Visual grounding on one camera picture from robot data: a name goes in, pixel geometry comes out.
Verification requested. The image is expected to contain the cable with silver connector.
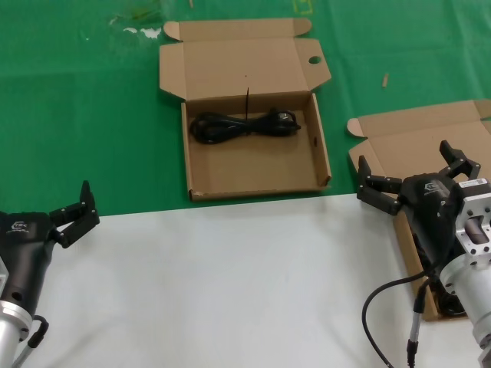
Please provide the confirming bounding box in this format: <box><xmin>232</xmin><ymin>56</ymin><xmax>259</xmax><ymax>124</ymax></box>
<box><xmin>405</xmin><ymin>278</ymin><xmax>434</xmax><ymax>368</ymax></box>

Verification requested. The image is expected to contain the open brown cardboard box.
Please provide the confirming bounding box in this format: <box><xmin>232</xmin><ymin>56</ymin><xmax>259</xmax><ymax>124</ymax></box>
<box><xmin>347</xmin><ymin>98</ymin><xmax>491</xmax><ymax>322</ymax></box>

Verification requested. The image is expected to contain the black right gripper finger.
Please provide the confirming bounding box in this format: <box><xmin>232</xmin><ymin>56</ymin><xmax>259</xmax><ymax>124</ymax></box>
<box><xmin>356</xmin><ymin>155</ymin><xmax>404</xmax><ymax>218</ymax></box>
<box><xmin>439</xmin><ymin>140</ymin><xmax>481</xmax><ymax>181</ymax></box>

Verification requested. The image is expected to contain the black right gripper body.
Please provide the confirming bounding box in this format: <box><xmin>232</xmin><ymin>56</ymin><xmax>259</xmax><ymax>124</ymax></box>
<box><xmin>397</xmin><ymin>171</ymin><xmax>467</xmax><ymax>266</ymax></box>

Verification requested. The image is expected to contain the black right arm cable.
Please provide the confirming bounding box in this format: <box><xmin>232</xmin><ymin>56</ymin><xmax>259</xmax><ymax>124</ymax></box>
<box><xmin>362</xmin><ymin>264</ymin><xmax>440</xmax><ymax>368</ymax></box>

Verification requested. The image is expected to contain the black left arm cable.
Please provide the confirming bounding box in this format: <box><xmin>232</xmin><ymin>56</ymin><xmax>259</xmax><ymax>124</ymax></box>
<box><xmin>11</xmin><ymin>314</ymin><xmax>50</xmax><ymax>368</ymax></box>

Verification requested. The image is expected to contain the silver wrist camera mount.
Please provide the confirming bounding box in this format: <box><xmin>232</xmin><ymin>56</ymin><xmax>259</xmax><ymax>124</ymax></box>
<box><xmin>454</xmin><ymin>178</ymin><xmax>491</xmax><ymax>265</ymax></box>

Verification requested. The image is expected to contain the black cable bundle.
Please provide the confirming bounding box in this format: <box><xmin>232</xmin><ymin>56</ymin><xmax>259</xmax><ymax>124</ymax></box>
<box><xmin>190</xmin><ymin>87</ymin><xmax>302</xmax><ymax>146</ymax></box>

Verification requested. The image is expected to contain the cardboard box with round hole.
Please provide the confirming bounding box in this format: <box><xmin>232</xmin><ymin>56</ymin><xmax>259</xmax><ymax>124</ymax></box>
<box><xmin>158</xmin><ymin>17</ymin><xmax>333</xmax><ymax>202</ymax></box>

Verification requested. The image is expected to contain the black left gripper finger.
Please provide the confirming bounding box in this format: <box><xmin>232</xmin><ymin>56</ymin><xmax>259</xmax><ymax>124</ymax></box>
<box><xmin>48</xmin><ymin>179</ymin><xmax>101</xmax><ymax>250</ymax></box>

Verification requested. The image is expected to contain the pile of black cables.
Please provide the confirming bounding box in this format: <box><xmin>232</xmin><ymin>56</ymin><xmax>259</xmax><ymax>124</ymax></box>
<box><xmin>412</xmin><ymin>225</ymin><xmax>469</xmax><ymax>317</ymax></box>

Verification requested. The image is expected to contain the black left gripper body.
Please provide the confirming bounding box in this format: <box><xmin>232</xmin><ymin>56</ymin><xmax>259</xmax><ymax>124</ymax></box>
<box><xmin>0</xmin><ymin>209</ymin><xmax>58</xmax><ymax>311</ymax></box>

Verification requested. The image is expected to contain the green table cloth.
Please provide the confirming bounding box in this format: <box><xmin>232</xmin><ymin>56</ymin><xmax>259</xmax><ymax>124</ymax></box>
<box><xmin>0</xmin><ymin>0</ymin><xmax>491</xmax><ymax>218</ymax></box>

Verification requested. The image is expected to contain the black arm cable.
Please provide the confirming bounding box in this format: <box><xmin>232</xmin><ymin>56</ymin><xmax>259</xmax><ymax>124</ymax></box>
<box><xmin>362</xmin><ymin>264</ymin><xmax>440</xmax><ymax>368</ymax></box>
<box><xmin>11</xmin><ymin>314</ymin><xmax>50</xmax><ymax>368</ymax></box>

